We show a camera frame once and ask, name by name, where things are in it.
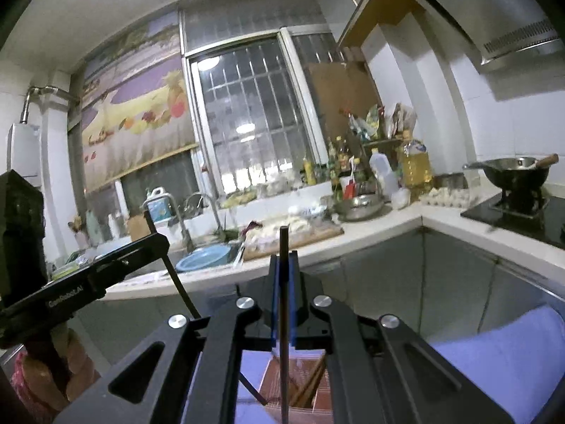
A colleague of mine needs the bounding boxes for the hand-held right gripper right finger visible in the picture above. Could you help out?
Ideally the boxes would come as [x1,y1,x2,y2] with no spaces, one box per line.
[288,250,518,424]

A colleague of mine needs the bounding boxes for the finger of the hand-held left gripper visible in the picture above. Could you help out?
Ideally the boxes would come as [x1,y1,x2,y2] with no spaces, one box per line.
[94,232,171,296]

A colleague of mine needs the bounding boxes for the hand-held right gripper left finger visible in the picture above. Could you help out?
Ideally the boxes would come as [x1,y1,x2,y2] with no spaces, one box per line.
[53,254,284,424]

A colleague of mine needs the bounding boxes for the thin black chopstick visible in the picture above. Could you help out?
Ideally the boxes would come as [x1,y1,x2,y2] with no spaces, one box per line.
[143,211,268,406]

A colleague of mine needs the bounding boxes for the dark grey chopstick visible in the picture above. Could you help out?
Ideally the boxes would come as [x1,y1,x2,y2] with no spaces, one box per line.
[280,226,292,424]

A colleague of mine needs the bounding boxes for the pink perforated utensil basket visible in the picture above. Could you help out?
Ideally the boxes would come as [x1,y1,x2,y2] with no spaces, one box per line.
[258,355,335,415]

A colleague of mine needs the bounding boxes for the person's left hand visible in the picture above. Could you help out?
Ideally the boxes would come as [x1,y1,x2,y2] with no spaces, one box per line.
[14,329,101,421]

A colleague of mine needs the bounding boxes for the small cardboard box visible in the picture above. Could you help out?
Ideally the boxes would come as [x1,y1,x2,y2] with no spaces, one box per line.
[125,213,154,242]

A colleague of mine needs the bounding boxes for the white and blue kettle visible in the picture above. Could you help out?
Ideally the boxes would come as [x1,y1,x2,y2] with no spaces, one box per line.
[145,187,174,222]

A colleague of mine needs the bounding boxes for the straight chrome faucet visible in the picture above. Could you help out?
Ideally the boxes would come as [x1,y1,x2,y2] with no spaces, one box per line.
[141,191,196,253]

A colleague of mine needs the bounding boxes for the wooden cutting board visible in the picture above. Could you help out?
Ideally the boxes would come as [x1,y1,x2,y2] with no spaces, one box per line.
[242,222,346,262]

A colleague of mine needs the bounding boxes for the blue plastic basin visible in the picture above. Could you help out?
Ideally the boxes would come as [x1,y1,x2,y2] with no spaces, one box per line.
[175,244,233,274]

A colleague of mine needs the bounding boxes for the brown chopstick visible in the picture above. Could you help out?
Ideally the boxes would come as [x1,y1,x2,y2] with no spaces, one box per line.
[295,359,328,407]

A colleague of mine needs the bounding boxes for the white water heater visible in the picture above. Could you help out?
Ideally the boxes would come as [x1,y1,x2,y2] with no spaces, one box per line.
[6,122,43,187]

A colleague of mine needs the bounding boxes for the curved chrome faucet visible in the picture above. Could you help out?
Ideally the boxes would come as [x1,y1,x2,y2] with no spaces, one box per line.
[182,191,225,243]

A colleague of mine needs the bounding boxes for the chopsticks inside basket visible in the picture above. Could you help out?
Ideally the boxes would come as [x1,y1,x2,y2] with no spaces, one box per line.
[291,369,323,408]

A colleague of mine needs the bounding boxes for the grey base cabinets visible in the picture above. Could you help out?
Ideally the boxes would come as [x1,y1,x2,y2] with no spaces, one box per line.
[73,225,565,356]

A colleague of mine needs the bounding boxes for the white kitchen countertop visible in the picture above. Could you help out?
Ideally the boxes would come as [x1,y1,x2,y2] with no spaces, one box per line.
[103,185,565,302]

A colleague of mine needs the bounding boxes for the steel mixing bowl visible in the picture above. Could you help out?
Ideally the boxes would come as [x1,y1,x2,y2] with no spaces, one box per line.
[332,193,386,222]

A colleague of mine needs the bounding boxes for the white plastic bag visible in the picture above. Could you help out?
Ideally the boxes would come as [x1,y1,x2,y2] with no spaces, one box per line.
[389,187,412,211]

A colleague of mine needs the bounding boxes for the cluster of condiment bottles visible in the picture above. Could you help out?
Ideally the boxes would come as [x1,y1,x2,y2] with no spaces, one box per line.
[326,136,368,200]

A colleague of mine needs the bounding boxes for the fruit printed window blind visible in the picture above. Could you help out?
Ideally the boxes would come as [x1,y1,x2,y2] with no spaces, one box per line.
[78,12,200,194]

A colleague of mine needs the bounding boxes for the metal flue pipe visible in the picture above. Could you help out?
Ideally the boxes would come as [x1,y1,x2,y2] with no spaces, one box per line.
[19,84,75,125]

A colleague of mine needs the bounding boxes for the white plastic jug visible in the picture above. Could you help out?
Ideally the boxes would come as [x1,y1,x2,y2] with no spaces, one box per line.
[368,148,399,196]

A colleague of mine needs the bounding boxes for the yellow cooking oil bottle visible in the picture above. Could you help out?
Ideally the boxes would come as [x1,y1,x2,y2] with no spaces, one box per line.
[398,138,434,196]

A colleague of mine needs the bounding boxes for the clear tray of eggs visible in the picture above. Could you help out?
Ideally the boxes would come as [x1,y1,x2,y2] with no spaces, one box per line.
[418,184,481,209]

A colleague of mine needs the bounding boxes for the barred kitchen window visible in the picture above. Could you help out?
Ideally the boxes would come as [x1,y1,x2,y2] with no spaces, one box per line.
[182,25,338,197]

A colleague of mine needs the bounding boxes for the pile of food packets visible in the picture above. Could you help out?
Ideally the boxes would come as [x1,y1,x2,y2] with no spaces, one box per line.
[348,102,418,143]

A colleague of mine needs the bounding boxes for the brown cardboard sheet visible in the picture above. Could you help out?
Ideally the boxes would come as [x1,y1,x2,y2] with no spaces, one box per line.
[306,59,383,152]

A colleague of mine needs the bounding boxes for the black gas stove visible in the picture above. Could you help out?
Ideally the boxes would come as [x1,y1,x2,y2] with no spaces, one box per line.
[460,184,565,250]

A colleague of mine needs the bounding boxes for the steel range hood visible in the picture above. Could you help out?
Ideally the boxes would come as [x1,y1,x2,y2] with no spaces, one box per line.
[383,0,565,75]

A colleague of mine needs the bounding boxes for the black wok with wooden handle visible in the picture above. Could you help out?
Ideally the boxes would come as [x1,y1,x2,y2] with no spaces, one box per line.
[463,153,560,192]

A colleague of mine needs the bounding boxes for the wooden wall cabinet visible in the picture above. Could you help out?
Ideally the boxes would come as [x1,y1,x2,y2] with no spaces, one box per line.
[337,0,425,50]

